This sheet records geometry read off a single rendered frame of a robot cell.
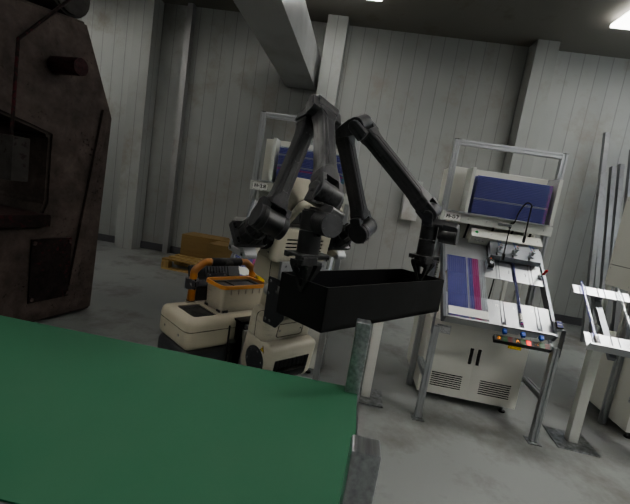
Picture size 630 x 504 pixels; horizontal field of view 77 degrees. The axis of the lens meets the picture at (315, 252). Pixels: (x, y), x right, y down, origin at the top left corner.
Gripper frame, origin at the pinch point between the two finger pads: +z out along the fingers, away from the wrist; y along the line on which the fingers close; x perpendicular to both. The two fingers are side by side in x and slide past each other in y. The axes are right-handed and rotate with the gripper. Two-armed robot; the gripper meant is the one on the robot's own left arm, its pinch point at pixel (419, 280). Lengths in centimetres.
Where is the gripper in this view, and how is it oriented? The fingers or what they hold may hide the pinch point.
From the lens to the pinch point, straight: 145.0
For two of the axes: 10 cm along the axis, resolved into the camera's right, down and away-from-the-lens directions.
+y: 7.1, 0.1, 7.0
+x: -6.9, -2.0, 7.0
